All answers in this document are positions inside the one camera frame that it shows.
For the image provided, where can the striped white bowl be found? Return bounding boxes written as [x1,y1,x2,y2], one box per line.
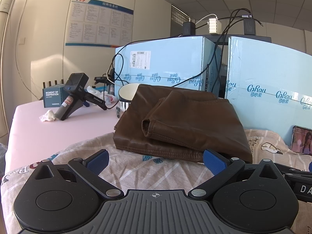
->
[118,83,141,113]

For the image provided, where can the dark blue box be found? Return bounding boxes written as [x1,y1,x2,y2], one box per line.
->
[43,85,69,108]

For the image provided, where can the white cable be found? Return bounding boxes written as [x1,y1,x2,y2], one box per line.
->
[194,14,216,25]

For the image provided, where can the black cable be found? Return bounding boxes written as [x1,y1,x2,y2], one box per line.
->
[188,8,264,93]
[106,35,186,89]

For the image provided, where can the black charger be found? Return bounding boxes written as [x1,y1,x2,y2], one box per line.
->
[244,18,255,36]
[183,21,195,36]

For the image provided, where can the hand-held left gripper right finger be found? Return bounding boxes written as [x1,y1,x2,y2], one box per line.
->
[188,149,284,199]

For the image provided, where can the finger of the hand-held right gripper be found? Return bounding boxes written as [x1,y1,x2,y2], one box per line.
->
[274,161,312,176]

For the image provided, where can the light blue carton with label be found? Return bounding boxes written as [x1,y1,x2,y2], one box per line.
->
[114,36,223,95]

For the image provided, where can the white multi-port charger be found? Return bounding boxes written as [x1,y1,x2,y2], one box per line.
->
[207,16,222,35]

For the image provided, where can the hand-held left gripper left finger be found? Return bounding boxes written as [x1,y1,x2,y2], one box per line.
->
[30,149,125,199]

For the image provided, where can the wall poster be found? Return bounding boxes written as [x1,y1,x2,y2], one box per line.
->
[65,0,134,47]

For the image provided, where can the spare black gripper on stand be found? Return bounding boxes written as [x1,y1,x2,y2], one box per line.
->
[56,73,108,121]

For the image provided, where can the printed cartoon bedsheet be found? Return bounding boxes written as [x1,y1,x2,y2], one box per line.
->
[0,128,312,234]

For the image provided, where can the white plastic bag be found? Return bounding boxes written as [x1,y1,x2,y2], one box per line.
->
[86,86,115,109]

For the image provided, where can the brown leather garment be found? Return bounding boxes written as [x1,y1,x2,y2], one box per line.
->
[113,84,253,164]

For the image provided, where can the smartphone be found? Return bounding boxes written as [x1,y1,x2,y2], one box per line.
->
[291,125,312,156]

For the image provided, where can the crumpled white tissue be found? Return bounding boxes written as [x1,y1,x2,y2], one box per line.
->
[39,110,57,122]

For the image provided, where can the black router with antennas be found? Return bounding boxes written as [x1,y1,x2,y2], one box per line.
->
[43,79,65,89]

